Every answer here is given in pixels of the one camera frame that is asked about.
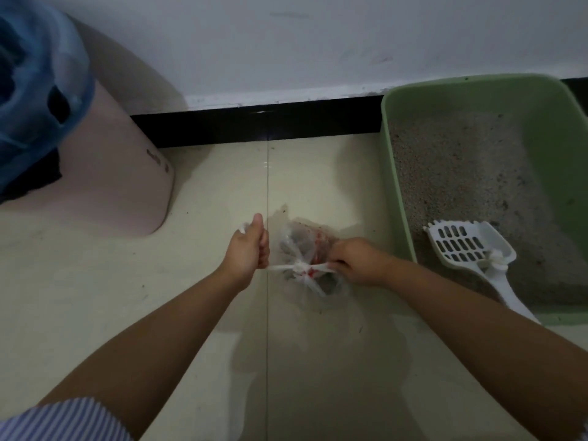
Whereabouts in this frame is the person's right hand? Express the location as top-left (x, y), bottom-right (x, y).
top-left (326, 237), bottom-right (397, 288)

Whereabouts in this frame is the person's left hand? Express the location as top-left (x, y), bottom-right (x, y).
top-left (222, 213), bottom-right (271, 292)

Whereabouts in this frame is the clear plastic waste bag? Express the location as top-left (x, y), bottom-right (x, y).
top-left (237, 217), bottom-right (352, 304)

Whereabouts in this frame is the person's right forearm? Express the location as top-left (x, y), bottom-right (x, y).
top-left (380, 259), bottom-right (588, 441)

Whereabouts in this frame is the person's left forearm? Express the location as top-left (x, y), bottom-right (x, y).
top-left (38, 270), bottom-right (241, 441)

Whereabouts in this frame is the white litter scoop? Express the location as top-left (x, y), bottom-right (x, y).
top-left (423, 220), bottom-right (542, 325)

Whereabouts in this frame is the grey cat litter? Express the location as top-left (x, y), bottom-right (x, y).
top-left (389, 111), bottom-right (588, 307)

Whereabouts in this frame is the pink trash bin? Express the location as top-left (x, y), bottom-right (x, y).
top-left (0, 13), bottom-right (176, 238)

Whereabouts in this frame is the green plastic litter box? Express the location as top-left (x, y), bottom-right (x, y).
top-left (380, 73), bottom-right (588, 326)

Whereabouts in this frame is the blue trash bag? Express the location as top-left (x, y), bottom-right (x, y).
top-left (0, 0), bottom-right (96, 198)

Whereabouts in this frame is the striped shirt sleeve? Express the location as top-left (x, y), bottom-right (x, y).
top-left (0, 398), bottom-right (135, 441)

